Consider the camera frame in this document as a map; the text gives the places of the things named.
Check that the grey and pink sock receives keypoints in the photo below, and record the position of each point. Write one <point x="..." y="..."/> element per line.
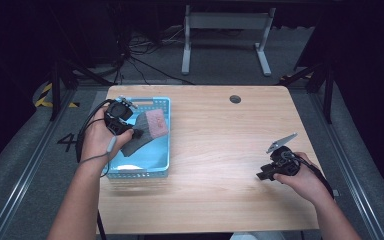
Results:
<point x="146" y="133"/>

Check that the white cloth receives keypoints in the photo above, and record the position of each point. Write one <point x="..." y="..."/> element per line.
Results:
<point x="256" y="236"/>

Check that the yellow and black hazard tape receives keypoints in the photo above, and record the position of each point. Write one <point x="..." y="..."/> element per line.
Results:
<point x="43" y="95"/>

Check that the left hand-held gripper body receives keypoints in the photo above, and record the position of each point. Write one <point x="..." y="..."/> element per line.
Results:
<point x="118" y="115"/>

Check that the aluminium floor rail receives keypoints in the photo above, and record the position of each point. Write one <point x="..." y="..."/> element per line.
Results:
<point x="30" y="170"/>
<point x="350" y="166"/>

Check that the person's left hand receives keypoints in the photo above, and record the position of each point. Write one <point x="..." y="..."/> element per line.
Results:
<point x="96" y="140"/>

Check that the small grey metal bracket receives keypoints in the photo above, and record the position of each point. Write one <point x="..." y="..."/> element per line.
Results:
<point x="336" y="193"/>

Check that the person's right hand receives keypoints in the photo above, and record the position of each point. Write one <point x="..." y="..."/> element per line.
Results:
<point x="308" y="183"/>

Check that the light blue plastic basket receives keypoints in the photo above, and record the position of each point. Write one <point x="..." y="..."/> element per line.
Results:
<point x="153" y="156"/>

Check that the white metal stand frame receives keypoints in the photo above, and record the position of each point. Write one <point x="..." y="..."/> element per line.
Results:
<point x="226" y="20"/>

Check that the black metal stand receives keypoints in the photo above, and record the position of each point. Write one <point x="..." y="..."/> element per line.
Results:
<point x="56" y="90"/>
<point x="328" y="96"/>

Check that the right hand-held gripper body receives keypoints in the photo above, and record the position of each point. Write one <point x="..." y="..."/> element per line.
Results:
<point x="286" y="161"/>

